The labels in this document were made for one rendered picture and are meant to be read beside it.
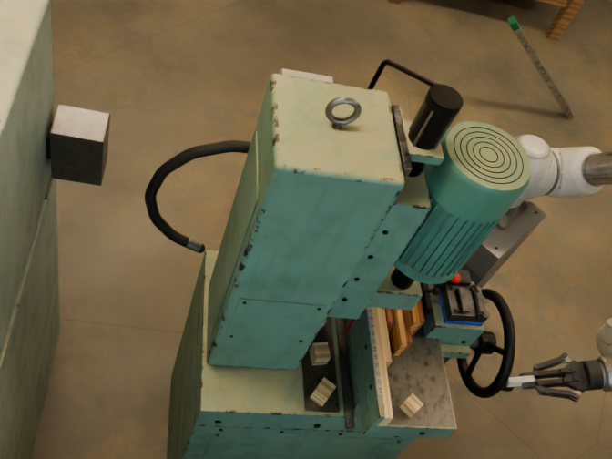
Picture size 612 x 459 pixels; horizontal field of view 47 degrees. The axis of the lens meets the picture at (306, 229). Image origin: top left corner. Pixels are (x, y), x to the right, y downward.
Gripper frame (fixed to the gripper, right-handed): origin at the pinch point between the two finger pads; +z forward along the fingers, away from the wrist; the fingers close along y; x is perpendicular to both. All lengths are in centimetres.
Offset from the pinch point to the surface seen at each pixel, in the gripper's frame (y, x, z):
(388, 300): -8.0, -34.6, 33.5
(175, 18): -228, 47, 113
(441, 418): 13.9, -16.4, 24.0
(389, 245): -4, -62, 34
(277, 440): 11, -2, 63
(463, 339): -6.7, -13.8, 14.9
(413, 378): 4.3, -18.2, 29.1
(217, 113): -165, 55, 92
